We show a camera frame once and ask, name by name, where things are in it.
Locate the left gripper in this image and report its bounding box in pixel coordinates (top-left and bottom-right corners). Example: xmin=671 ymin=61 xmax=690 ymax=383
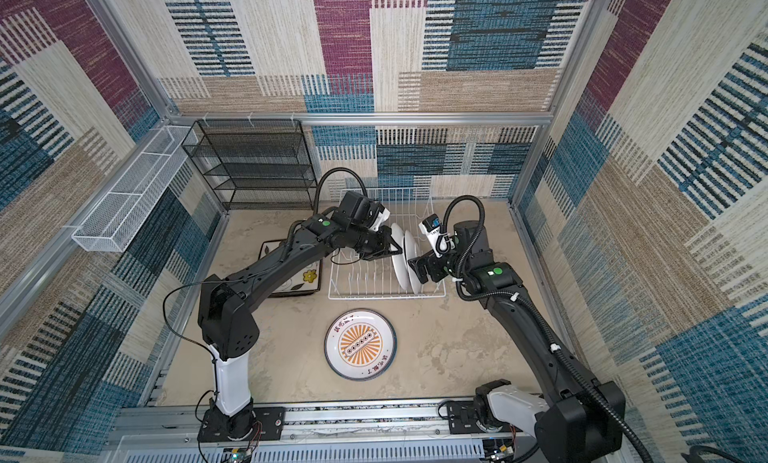
xmin=347 ymin=226 xmax=403 ymax=260

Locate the white round plate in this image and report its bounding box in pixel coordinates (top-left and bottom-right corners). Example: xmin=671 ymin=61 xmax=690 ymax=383
xmin=324 ymin=308 xmax=397 ymax=381
xmin=391 ymin=223 xmax=411 ymax=292
xmin=403 ymin=230 xmax=424 ymax=295

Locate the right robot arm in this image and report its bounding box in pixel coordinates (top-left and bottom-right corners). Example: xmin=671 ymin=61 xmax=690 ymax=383
xmin=408 ymin=214 xmax=626 ymax=462

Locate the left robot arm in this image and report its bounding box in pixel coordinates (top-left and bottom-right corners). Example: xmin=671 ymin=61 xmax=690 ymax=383
xmin=197 ymin=191 xmax=402 ymax=442

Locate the black mesh shelf rack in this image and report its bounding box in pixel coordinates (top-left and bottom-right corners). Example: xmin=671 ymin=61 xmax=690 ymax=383
xmin=182 ymin=119 xmax=317 ymax=211

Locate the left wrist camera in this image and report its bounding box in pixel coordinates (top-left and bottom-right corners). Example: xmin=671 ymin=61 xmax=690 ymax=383
xmin=366 ymin=203 xmax=390 ymax=232

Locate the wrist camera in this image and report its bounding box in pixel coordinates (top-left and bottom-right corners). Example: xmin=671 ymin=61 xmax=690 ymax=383
xmin=419 ymin=213 xmax=455 ymax=257
xmin=366 ymin=203 xmax=390 ymax=232

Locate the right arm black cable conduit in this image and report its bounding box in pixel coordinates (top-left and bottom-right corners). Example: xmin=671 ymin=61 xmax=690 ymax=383
xmin=441 ymin=194 xmax=655 ymax=463

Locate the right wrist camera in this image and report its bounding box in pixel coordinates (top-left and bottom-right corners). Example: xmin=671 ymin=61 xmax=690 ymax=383
xmin=419 ymin=213 xmax=455 ymax=257

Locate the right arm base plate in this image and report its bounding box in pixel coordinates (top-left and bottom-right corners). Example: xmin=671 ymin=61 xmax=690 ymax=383
xmin=437 ymin=399 xmax=503 ymax=434

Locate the aluminium mounting rail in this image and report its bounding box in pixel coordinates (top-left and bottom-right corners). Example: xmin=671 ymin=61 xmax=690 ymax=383
xmin=101 ymin=396 xmax=625 ymax=463

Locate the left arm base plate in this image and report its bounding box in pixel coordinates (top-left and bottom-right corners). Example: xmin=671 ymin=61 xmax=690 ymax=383
xmin=197 ymin=406 xmax=286 ymax=443

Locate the white wire wall basket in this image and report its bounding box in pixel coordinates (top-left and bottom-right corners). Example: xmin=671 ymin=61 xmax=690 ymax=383
xmin=72 ymin=125 xmax=189 ymax=253

